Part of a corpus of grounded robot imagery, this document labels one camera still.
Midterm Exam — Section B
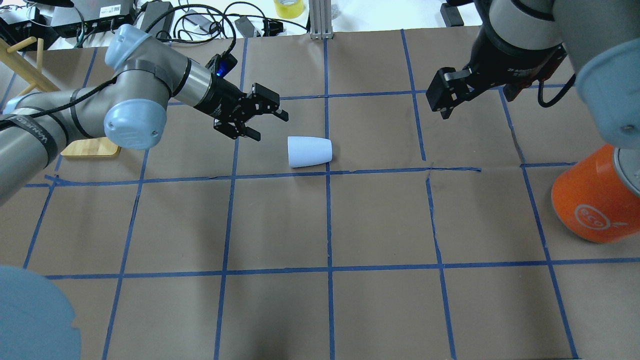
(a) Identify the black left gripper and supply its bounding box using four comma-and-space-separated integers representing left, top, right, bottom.
194, 78, 290, 142

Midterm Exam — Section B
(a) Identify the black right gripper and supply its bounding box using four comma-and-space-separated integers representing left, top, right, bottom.
426, 20, 568, 120

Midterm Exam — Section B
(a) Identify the light blue plastic cup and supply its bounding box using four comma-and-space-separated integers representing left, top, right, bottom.
286, 136, 333, 168

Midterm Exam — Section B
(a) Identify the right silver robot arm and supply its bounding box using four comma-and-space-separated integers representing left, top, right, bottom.
426, 0, 640, 150

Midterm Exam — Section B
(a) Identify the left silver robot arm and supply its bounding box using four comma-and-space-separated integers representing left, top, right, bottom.
1, 25, 290, 360

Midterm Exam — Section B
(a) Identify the yellow tape roll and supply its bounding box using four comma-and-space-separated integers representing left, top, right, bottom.
273, 0, 305, 19

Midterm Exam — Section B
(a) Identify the wooden mug tree stand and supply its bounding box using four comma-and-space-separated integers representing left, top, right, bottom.
1, 41, 121, 166

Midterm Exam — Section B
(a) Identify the orange canister with grey lid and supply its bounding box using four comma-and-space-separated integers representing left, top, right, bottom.
551, 145, 640, 243

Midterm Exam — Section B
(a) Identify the aluminium frame post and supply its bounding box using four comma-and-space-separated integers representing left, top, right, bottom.
308, 0, 334, 40

